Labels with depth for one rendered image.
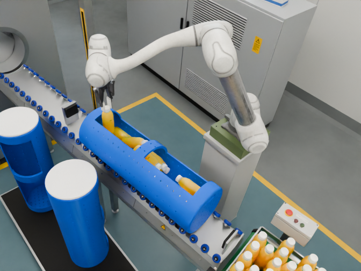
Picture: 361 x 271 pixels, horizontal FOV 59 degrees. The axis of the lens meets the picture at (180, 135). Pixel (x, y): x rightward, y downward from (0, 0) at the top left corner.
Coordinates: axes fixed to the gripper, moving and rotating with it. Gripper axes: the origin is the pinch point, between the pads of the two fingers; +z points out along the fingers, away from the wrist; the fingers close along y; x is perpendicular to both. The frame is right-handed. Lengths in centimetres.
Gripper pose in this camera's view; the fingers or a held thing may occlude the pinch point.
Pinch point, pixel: (106, 104)
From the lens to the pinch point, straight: 184.7
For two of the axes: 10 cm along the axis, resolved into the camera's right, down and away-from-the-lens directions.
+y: -6.6, 4.9, -5.7
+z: -0.8, 7.1, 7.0
